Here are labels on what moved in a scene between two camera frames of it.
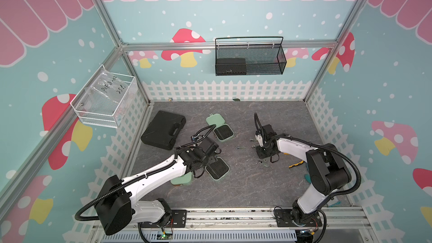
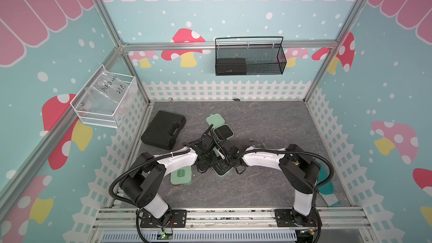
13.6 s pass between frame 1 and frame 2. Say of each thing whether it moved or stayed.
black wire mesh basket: stayed
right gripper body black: moved
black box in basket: stayed
